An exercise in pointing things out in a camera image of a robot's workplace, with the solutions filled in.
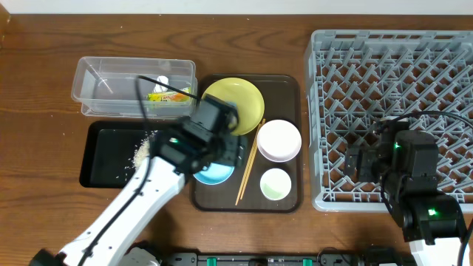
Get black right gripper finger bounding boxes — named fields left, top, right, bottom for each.
left=356, top=146, right=377, bottom=181
left=343, top=145, right=361, bottom=176

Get light blue bowl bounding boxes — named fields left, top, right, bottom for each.
left=194, top=163, right=235, bottom=185

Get green snack wrapper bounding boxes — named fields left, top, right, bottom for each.
left=148, top=90, right=190, bottom=102

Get rice and food scraps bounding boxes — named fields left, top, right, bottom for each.
left=123, top=130, right=158, bottom=181

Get white tissue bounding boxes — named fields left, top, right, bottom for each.
left=153, top=75, right=169, bottom=93

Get pale green cup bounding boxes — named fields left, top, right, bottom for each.
left=259, top=168, right=292, bottom=201

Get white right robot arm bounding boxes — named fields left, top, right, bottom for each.
left=344, top=121, right=472, bottom=265

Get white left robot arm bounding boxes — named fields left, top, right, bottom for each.
left=30, top=117, right=248, bottom=265

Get grey dishwasher rack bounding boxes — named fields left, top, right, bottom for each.
left=304, top=30, right=472, bottom=213

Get black waste tray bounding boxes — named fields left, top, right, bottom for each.
left=79, top=120, right=146, bottom=188

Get wooden chopstick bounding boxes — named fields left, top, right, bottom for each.
left=234, top=118, right=264, bottom=207
left=239, top=117, right=267, bottom=202

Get yellow plate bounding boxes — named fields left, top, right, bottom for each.
left=203, top=78, right=265, bottom=135

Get pink white bowl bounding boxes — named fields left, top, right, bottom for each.
left=256, top=120, right=302, bottom=163

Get dark brown serving tray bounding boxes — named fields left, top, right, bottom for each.
left=190, top=75, right=303, bottom=214

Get clear plastic bin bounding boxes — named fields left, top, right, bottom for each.
left=71, top=56, right=197, bottom=119

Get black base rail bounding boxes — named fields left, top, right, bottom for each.
left=118, top=242, right=411, bottom=266

